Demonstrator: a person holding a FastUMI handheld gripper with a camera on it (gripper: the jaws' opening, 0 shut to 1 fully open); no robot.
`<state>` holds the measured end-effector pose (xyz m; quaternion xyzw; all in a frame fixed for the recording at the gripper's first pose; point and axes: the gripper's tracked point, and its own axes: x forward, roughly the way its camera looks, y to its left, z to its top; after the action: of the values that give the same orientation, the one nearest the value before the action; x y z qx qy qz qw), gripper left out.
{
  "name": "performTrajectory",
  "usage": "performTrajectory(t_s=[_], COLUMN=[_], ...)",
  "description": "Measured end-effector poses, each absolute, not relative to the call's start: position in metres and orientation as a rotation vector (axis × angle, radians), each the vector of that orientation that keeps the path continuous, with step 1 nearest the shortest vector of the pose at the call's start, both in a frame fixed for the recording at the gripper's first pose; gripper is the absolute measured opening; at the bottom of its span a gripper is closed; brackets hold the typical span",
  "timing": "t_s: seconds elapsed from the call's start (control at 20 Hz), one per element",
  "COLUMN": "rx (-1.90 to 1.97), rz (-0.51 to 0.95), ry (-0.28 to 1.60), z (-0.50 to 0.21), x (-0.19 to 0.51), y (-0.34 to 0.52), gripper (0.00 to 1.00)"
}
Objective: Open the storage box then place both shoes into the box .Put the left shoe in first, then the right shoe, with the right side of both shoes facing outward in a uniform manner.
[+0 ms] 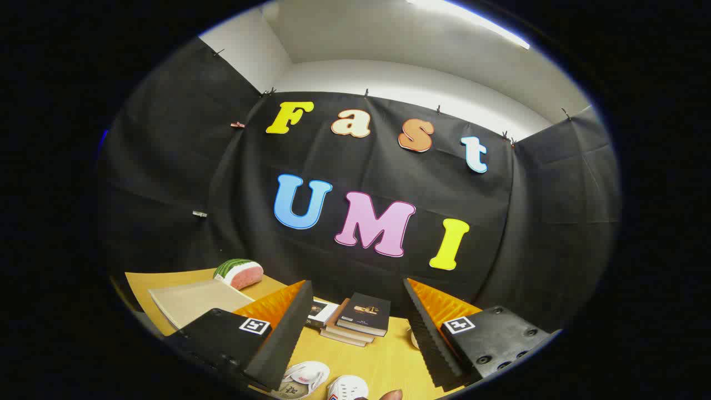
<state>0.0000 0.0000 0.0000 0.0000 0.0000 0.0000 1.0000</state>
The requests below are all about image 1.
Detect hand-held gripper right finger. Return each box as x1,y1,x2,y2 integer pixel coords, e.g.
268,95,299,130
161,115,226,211
404,278,562,389

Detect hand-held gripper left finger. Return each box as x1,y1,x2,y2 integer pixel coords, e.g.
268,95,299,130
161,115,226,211
164,280,314,391

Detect white canvas shoe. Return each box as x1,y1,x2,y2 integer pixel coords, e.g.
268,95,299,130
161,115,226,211
272,361,331,400
327,376,369,400

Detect beige fabric storage box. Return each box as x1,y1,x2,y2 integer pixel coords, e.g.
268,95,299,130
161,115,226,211
148,279,255,330

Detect white cover book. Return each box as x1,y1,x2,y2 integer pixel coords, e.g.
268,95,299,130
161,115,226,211
307,300,339,328

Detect dark cover book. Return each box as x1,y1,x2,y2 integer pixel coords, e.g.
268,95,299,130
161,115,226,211
337,293,391,337

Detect watermelon slice plush toy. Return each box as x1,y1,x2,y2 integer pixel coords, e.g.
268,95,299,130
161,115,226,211
213,258,264,291

